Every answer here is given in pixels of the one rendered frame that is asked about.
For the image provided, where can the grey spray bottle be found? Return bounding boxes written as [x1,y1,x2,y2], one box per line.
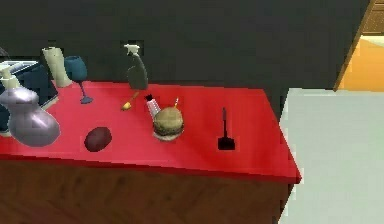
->
[123,43,149,91]

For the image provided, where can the blue wineglass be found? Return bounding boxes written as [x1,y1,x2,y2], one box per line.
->
[64,55,94,105]

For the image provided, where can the cream paper towel roll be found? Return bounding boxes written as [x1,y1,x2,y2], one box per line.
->
[41,46,73,89]

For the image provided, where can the yellow handled brush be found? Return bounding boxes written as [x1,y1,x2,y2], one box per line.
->
[120,91,140,112]

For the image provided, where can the red topped wooden counter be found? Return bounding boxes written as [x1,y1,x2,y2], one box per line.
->
[0,79,303,224]

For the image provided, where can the dark red potato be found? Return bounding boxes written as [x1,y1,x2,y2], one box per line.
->
[83,126,113,153]

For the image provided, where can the brown burger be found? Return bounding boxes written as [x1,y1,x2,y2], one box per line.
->
[152,106,185,142]

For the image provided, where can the cream soap dispenser bottle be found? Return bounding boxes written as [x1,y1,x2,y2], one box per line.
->
[0,65,22,90]

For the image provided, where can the black spatula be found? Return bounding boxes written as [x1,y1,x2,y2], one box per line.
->
[217,107,236,151]

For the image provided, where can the silver kettle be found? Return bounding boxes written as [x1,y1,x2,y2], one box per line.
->
[0,86,62,148]

